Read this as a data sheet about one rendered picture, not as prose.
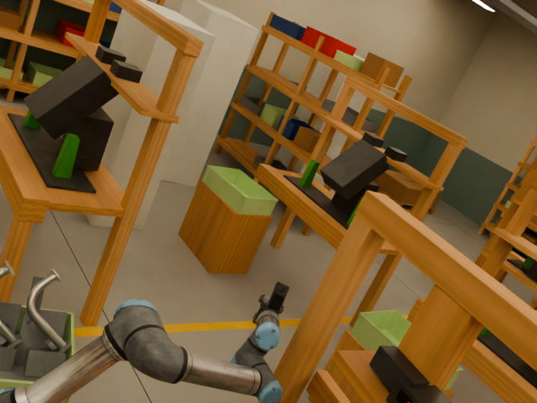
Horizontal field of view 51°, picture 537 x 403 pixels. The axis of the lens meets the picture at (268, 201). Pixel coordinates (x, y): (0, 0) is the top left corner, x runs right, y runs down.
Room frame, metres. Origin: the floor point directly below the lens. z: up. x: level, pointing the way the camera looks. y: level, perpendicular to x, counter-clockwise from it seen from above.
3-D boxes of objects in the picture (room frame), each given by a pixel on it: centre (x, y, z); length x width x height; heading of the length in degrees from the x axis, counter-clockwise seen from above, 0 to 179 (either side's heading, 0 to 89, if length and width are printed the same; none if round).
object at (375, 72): (7.59, 0.11, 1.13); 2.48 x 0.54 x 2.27; 43
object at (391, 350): (1.40, -0.52, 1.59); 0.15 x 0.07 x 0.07; 38
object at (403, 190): (10.44, -2.25, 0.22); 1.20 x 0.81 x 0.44; 136
